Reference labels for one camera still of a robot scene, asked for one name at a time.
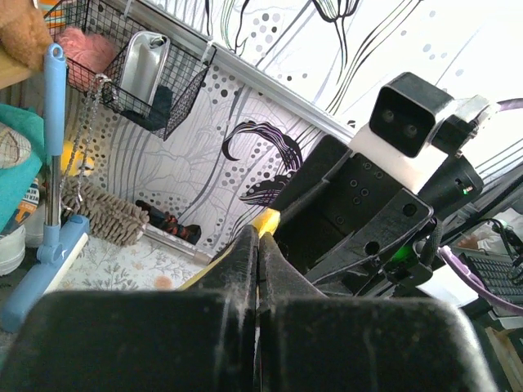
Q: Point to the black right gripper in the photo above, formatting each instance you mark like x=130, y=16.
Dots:
x=343, y=219

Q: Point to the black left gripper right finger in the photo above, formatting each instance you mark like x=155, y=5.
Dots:
x=311, y=342

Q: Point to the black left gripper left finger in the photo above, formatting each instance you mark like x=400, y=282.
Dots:
x=188, y=340

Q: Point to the yellow plastic trash bag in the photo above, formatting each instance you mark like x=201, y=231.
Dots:
x=234, y=265

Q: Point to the black orange patterned cloth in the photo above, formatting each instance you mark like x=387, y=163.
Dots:
x=169, y=223

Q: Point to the black computer keyboard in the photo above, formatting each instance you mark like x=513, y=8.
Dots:
x=495, y=272

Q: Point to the yellow plush duck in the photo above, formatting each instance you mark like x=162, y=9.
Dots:
x=71, y=164

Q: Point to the teal folded cloth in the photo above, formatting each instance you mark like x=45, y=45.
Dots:
x=16, y=179

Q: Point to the pink plush toy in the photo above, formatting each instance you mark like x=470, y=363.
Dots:
x=90, y=50

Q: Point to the brown plush teddy bear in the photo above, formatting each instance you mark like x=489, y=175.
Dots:
x=24, y=33

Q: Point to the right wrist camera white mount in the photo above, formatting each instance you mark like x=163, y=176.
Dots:
x=415, y=126

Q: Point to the chenille mop with metal handle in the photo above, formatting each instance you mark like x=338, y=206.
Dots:
x=110, y=218

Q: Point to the blue handled mop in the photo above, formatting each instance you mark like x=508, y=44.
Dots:
x=62, y=242

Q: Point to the black wire basket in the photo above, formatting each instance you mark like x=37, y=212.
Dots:
x=187, y=65

